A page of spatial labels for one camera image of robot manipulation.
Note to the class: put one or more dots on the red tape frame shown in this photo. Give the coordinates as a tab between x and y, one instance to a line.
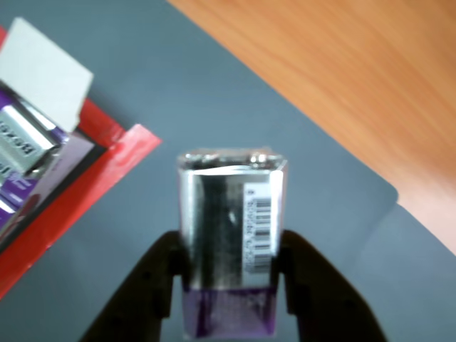
124	156

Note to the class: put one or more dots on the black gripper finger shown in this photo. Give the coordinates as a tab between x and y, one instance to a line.
142	292
327	295

